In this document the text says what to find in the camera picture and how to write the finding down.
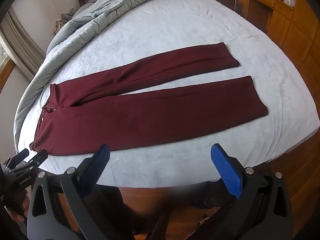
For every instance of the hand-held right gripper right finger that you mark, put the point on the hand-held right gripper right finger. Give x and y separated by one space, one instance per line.
225 170

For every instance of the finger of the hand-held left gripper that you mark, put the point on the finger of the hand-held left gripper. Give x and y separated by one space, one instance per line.
37 158
21 155

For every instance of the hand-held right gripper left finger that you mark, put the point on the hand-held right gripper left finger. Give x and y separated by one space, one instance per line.
99 161

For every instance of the maroon pants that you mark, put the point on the maroon pants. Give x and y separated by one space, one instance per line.
125 120

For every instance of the person's left hand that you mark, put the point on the person's left hand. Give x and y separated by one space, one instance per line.
18 211

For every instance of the beige curtain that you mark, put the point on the beige curtain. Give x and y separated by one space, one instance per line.
17 42

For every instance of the camouflage cloth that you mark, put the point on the camouflage cloth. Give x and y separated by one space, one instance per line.
61 22

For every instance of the grey-blue duvet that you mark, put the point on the grey-blue duvet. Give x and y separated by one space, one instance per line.
100 12

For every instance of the bed with light grey sheet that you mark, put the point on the bed with light grey sheet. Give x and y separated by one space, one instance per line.
175 25

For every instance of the wooden cabinet desk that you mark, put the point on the wooden cabinet desk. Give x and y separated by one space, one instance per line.
282 22

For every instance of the wooden window frame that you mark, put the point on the wooden window frame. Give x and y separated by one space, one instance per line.
5 73

